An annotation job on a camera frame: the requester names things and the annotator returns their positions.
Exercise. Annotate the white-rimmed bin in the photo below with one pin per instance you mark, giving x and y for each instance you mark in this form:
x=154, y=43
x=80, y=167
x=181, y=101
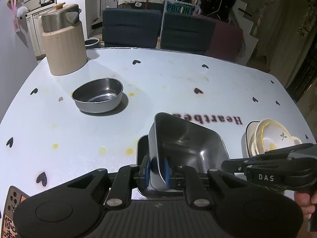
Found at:
x=91, y=43

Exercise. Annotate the teal sign box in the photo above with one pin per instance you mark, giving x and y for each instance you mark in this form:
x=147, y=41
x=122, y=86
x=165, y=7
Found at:
x=178, y=8

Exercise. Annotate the white kitchen cabinet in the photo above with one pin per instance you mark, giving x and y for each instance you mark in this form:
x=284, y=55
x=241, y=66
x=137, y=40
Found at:
x=36, y=32

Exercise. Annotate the flower-print bowl with yellow rim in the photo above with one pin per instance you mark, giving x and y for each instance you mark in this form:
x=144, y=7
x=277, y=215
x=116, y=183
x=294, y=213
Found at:
x=271, y=136

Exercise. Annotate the white bowl with dark rim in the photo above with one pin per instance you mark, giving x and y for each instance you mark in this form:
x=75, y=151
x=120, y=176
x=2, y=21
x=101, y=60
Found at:
x=247, y=138

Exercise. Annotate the white plush toy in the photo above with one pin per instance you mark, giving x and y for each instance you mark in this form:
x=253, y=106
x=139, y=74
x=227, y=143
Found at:
x=22, y=11

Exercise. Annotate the person's right hand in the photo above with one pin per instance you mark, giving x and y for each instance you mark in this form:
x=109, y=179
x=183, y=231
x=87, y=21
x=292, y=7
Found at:
x=304, y=202

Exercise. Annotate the maroon chair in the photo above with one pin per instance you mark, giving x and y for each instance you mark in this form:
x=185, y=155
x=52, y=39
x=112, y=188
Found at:
x=227, y=39

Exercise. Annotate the small round steel bowl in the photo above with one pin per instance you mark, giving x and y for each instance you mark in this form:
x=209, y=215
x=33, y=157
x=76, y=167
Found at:
x=96, y=104

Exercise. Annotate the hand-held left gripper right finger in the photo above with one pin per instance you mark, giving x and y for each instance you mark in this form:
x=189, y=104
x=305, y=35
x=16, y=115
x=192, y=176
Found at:
x=168, y=173

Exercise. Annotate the steel rectangular container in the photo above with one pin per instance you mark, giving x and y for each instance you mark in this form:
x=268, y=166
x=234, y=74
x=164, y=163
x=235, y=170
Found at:
x=142, y=148
x=190, y=143

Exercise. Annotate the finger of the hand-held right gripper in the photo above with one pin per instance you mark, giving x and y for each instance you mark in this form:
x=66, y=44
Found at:
x=235, y=164

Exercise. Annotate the dark blue chair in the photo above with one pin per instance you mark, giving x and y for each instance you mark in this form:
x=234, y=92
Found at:
x=131, y=27
x=188, y=32

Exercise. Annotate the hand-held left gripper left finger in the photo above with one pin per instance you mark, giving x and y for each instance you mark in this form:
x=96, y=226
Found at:
x=147, y=172

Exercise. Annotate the beige kettle with steel top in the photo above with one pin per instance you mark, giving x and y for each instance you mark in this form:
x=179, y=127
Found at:
x=64, y=49

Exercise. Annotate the orange printed card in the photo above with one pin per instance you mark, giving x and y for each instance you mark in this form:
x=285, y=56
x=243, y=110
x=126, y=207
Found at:
x=10, y=215

